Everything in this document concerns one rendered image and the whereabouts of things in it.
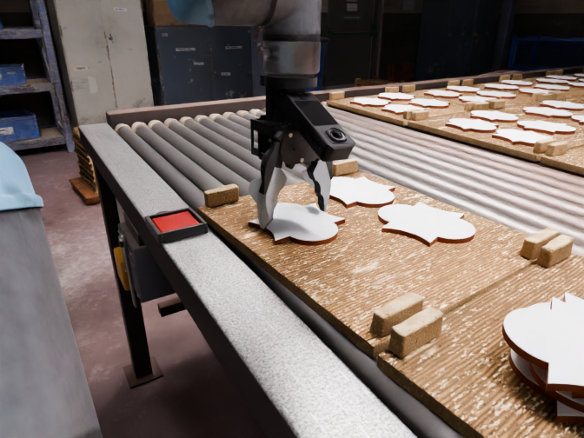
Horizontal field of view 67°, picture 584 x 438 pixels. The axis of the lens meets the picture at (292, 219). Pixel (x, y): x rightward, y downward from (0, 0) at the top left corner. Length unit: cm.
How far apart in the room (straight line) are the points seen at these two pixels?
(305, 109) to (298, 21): 10
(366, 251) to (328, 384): 22
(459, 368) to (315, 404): 13
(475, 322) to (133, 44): 484
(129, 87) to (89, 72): 39
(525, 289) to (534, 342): 16
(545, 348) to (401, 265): 22
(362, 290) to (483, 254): 19
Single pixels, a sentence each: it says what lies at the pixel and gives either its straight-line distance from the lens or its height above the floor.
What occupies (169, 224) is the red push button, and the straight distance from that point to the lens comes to 71.
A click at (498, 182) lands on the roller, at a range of 98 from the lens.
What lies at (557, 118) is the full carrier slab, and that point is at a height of 94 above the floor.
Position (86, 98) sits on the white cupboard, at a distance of 506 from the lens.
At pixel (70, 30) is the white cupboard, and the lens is 500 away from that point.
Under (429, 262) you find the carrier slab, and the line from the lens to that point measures 59.
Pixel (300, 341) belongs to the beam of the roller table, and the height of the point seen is 92.
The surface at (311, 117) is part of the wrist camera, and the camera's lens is 57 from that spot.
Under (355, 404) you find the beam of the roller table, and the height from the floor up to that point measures 92.
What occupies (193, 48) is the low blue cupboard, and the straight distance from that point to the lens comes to 537.
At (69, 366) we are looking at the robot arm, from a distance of 18.
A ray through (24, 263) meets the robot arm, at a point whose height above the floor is 114.
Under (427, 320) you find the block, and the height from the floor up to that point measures 96.
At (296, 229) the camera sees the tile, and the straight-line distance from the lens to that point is 63.
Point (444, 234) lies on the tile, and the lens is 65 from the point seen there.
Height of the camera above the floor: 122
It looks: 25 degrees down
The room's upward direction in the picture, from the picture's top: straight up
